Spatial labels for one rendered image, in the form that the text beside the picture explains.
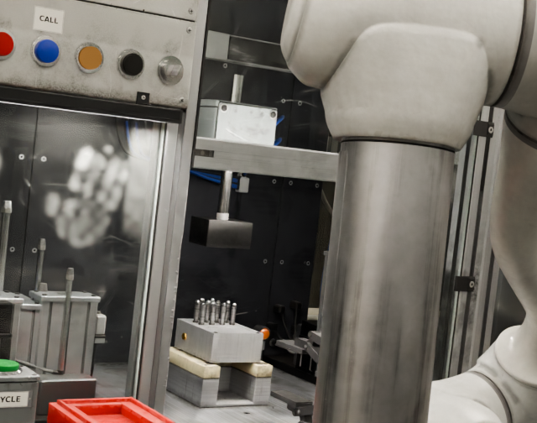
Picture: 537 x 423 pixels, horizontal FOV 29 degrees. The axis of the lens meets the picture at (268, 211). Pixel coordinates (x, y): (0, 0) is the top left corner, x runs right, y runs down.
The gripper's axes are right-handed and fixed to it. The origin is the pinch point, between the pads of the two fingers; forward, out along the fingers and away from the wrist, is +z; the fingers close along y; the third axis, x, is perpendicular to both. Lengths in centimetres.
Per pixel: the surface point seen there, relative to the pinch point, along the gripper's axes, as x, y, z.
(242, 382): -3.6, -6.2, 18.7
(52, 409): 37.3, -4.4, -0.1
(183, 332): 4.6, 0.7, 25.9
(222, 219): 0.4, 20.3, 24.4
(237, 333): 0.3, 2.6, 16.1
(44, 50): 42, 42, 2
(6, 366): 47.0, 3.3, -8.1
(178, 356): 6.4, -2.8, 23.6
